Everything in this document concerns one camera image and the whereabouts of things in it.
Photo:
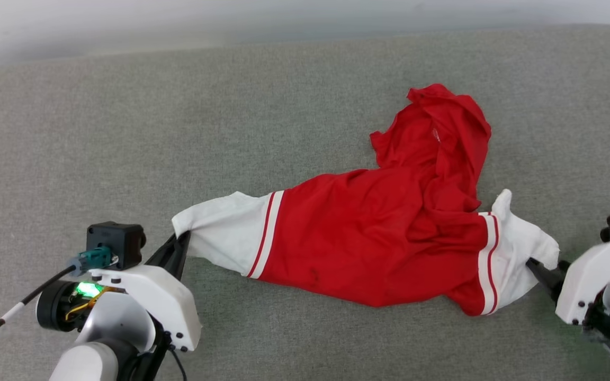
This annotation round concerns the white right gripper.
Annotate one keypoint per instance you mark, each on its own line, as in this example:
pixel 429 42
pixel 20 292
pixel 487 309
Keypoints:
pixel 585 280

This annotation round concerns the grey fabric sofa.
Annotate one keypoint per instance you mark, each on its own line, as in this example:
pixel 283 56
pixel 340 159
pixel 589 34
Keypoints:
pixel 305 106

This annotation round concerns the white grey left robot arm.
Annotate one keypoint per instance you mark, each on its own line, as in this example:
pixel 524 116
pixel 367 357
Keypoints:
pixel 114 323

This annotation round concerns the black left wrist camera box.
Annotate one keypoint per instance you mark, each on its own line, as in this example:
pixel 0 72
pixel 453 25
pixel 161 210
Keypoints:
pixel 117 241

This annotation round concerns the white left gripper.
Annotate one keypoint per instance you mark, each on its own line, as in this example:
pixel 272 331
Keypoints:
pixel 157 291

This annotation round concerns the red and white shirt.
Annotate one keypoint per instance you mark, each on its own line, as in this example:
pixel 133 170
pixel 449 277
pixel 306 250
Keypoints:
pixel 368 233

